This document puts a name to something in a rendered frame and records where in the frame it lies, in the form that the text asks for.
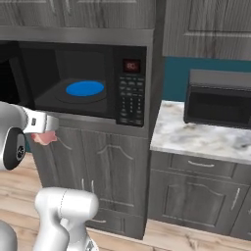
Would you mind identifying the grey wood drawer front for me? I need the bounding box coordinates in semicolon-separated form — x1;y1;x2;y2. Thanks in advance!
85;207;147;240
150;150;251;186

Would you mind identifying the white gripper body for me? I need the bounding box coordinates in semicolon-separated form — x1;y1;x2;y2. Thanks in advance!
44;112;61;133

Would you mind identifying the grey wood cupboard door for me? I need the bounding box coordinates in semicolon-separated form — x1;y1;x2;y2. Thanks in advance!
147;169;251;236
80;128;149;218
229;188;251;242
28;125;87;211

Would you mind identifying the grey wood wall cupboard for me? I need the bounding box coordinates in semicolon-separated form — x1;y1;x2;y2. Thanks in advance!
0;0;159;29
162;0;251;62

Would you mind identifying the blue round plate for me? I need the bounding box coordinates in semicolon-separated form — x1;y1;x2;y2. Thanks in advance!
65;79;106;98

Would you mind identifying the black toaster oven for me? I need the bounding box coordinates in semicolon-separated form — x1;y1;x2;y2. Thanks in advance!
182;69;251;130

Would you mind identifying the pink raw steak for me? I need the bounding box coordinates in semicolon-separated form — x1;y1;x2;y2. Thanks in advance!
30;129;59;147

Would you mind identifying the black microwave door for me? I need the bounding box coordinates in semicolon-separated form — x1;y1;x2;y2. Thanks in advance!
0;40;35;110

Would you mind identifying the black built-in microwave oven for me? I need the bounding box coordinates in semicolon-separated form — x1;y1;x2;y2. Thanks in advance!
0;25;155;139

